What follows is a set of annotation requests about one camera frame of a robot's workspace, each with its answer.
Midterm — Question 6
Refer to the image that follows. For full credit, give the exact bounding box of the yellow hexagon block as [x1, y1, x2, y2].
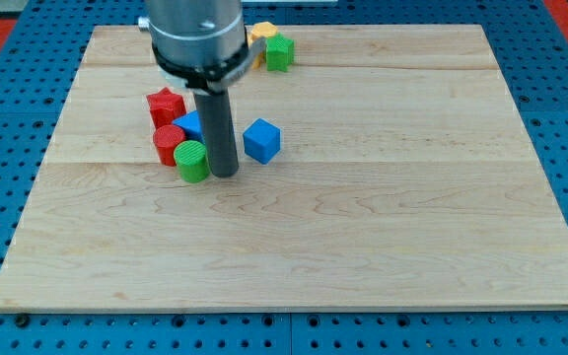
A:
[248, 22, 279, 69]

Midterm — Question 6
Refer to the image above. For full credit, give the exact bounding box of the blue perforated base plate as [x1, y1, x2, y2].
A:
[0, 0, 568, 354]

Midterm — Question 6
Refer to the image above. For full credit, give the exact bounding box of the red cylinder block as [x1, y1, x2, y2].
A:
[153, 124, 186, 167]

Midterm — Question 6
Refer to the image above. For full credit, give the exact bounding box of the wooden board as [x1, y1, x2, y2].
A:
[0, 25, 568, 314]

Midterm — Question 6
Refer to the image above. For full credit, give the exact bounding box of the green star block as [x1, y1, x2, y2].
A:
[265, 35, 295, 72]

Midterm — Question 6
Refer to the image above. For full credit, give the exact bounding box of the blue cube block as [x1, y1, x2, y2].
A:
[243, 118, 281, 165]

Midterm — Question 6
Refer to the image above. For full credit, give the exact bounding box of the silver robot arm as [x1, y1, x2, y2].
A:
[145, 0, 266, 178]

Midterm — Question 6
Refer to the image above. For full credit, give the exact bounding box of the red star block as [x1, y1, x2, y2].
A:
[146, 87, 186, 128]

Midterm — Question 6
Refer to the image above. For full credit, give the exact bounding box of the green cylinder block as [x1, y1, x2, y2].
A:
[174, 140, 210, 183]

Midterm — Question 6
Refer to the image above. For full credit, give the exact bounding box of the blue triangle block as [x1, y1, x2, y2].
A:
[172, 110, 204, 143]

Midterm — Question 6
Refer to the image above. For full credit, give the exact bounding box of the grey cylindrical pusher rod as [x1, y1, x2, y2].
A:
[194, 91, 239, 178]

